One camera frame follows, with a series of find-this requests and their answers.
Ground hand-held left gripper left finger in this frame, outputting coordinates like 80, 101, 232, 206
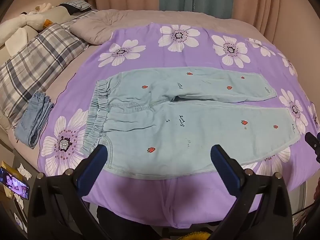
27, 144, 118, 240

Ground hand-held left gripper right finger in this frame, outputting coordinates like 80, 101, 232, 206
207, 144, 294, 240

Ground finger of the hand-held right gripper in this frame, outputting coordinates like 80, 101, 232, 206
305, 131, 320, 156

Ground light blue strawberry pants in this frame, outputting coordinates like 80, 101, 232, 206
81, 66, 301, 180

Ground white crumpled tissue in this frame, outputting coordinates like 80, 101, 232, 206
17, 163, 32, 180

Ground yellow fuzzy object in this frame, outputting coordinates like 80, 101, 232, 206
175, 231, 211, 240

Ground folded blue jeans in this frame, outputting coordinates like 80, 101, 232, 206
14, 90, 55, 149

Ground smartphone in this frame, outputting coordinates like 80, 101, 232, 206
0, 166, 30, 201

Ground purple floral bed sheet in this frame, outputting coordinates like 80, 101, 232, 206
37, 22, 320, 228

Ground plaid pillow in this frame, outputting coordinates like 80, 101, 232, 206
0, 22, 88, 131

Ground grey quilt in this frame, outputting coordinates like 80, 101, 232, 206
70, 9, 273, 46

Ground white pillow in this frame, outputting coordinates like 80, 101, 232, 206
4, 27, 28, 56

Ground white plush toy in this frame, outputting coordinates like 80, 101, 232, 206
20, 2, 54, 30

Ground striped blue pillow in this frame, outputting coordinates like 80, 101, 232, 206
56, 0, 92, 14

